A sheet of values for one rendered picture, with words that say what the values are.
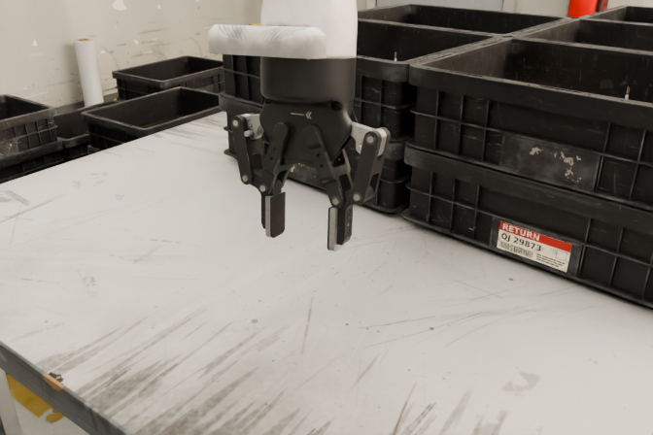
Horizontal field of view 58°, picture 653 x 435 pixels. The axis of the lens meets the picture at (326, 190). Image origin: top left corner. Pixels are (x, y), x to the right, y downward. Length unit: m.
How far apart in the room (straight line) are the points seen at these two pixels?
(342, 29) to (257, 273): 0.38
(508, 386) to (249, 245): 0.38
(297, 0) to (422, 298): 0.39
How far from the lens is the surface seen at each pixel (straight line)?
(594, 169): 0.70
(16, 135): 1.94
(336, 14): 0.44
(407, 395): 0.57
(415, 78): 0.77
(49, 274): 0.81
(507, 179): 0.74
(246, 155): 0.50
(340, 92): 0.45
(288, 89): 0.44
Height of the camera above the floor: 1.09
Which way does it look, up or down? 24 degrees down
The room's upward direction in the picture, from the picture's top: straight up
